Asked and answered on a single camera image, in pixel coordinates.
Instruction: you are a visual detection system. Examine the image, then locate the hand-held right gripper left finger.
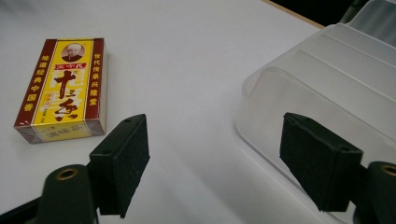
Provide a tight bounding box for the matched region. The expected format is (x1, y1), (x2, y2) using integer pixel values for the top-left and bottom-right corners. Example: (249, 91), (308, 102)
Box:
(36, 113), (151, 224)

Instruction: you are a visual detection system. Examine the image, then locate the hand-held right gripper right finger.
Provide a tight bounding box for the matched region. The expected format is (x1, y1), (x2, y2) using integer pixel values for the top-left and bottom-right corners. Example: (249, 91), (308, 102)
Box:
(278, 112), (396, 224)

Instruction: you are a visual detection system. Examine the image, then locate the translucent plastic storage box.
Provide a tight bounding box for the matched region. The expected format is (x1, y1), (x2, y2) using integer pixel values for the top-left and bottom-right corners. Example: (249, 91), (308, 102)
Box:
(234, 0), (396, 224)

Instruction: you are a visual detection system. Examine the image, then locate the yellow and red seasoning box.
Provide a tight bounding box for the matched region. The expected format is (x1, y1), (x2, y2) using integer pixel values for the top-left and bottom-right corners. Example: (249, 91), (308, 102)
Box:
(13, 37), (109, 145)

